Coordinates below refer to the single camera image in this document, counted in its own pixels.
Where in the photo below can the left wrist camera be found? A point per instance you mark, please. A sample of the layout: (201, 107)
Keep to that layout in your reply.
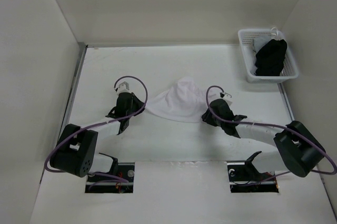
(122, 88)

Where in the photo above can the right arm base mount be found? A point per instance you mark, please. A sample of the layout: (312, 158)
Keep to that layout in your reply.
(245, 178)

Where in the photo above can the grey white garment in basket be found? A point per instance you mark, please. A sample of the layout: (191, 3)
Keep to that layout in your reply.
(259, 42)

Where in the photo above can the white tank top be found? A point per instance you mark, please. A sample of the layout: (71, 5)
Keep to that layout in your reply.
(184, 102)

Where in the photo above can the white plastic laundry basket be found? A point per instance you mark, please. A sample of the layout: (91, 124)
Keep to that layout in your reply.
(246, 36)

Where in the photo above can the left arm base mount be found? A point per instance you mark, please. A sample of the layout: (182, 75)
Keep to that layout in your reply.
(121, 181)

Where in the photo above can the white basket tag loop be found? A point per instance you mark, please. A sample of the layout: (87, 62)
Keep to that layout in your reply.
(274, 32)

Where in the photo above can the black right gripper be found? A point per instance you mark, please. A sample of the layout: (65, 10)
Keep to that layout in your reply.
(207, 118)

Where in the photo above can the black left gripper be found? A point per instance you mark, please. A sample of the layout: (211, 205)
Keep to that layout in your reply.
(140, 105)

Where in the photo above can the black tank top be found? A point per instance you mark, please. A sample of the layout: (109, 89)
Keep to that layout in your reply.
(270, 59)

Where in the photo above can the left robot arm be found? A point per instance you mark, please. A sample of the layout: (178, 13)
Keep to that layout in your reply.
(75, 152)

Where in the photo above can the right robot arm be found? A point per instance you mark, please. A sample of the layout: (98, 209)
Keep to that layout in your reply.
(298, 149)

